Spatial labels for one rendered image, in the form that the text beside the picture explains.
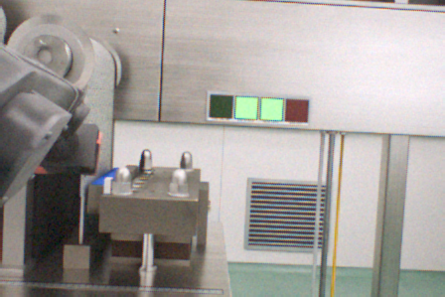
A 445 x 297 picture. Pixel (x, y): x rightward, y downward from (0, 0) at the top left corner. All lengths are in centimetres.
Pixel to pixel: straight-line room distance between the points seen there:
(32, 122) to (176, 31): 102
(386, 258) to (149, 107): 78
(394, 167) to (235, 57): 55
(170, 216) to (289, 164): 279
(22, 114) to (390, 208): 133
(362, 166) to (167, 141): 141
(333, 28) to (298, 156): 242
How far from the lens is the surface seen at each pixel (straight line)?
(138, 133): 354
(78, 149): 70
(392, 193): 144
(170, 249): 90
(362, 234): 380
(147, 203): 82
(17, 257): 89
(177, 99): 117
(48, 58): 86
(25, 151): 17
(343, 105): 121
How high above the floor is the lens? 119
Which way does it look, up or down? 3 degrees down
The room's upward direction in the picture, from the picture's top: 3 degrees clockwise
